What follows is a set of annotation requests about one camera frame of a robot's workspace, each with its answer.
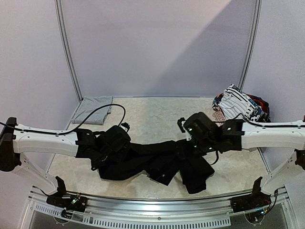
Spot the black shirt with buttons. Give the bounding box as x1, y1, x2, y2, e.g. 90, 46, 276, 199
98, 140, 215, 194

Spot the grey tank top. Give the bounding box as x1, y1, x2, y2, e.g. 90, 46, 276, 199
71, 96, 113, 125

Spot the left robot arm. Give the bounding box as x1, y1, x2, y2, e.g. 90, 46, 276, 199
0, 117, 131, 207

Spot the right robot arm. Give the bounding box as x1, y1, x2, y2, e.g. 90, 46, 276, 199
182, 112, 305, 208

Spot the pink perforated laundry basket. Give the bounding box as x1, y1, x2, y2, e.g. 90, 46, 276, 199
214, 110, 226, 123

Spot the white striped garment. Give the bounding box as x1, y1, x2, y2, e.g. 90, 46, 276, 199
219, 84, 262, 122

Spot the colourful patterned garment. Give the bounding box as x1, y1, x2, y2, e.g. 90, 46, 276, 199
212, 93, 270, 122

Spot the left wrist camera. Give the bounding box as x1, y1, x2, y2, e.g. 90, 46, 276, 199
101, 122, 131, 151

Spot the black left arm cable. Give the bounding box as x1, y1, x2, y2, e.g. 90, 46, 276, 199
0, 104, 126, 136

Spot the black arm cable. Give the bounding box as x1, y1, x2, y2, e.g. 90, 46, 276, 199
209, 112, 301, 128
0, 104, 126, 136

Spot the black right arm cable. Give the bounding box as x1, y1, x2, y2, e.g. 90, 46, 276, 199
209, 112, 301, 128

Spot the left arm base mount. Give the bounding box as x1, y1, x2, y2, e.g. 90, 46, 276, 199
46, 194, 88, 212

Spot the aluminium front rail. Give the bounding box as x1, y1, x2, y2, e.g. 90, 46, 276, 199
21, 187, 298, 229

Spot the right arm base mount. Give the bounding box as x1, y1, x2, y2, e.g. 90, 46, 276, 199
230, 193, 271, 213

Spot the right aluminium corner post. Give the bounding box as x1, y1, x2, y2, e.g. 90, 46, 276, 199
238, 0, 262, 89

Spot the aluminium corner post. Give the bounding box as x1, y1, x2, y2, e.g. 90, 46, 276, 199
54, 0, 83, 102
238, 0, 262, 89

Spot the left aluminium corner post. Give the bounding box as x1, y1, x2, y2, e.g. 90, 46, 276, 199
54, 0, 83, 102

